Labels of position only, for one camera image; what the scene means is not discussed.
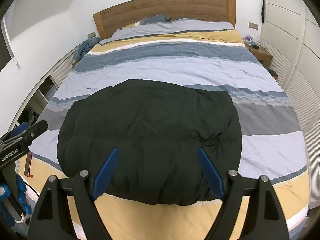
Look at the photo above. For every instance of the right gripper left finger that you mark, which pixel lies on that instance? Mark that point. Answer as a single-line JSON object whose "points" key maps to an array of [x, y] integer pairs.
{"points": [[52, 215]]}

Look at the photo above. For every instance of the black puffer coat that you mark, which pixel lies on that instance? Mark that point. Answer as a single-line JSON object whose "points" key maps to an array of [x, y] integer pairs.
{"points": [[158, 129]]}

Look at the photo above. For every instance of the blue gloved hand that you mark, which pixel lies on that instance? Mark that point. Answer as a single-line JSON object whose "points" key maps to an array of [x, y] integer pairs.
{"points": [[15, 207]]}

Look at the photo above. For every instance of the white low shelf unit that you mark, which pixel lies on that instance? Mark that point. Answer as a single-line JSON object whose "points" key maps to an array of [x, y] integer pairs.
{"points": [[37, 99]]}

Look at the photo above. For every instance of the striped duvet cover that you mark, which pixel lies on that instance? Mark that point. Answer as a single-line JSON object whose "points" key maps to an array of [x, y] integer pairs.
{"points": [[272, 138]]}

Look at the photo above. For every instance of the blue crumpled cloth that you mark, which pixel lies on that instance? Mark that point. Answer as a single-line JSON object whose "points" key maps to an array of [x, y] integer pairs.
{"points": [[85, 47]]}

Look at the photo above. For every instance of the wooden nightstand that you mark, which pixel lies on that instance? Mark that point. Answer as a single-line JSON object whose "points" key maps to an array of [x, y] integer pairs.
{"points": [[261, 54]]}

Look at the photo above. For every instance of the dark blue pillow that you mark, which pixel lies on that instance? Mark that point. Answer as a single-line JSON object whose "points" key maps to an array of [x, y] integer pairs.
{"points": [[155, 19]]}

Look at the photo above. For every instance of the white wardrobe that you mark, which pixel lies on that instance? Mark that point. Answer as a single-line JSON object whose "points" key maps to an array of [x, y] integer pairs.
{"points": [[290, 33]]}

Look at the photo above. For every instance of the striped pillow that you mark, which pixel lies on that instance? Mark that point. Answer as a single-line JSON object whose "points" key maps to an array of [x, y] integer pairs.
{"points": [[174, 27]]}

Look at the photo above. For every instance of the wooden headboard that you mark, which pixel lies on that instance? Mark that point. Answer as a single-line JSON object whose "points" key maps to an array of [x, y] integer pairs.
{"points": [[109, 20]]}

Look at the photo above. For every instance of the left wall switch plate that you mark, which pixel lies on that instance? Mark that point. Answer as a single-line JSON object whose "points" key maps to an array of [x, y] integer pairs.
{"points": [[91, 35]]}

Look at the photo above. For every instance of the wall switch plate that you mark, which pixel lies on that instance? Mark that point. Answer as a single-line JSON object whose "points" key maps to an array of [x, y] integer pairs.
{"points": [[91, 35], [253, 26]]}

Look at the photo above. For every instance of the right wall switch plate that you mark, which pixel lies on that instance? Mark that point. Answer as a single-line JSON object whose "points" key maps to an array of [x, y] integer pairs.
{"points": [[253, 26]]}

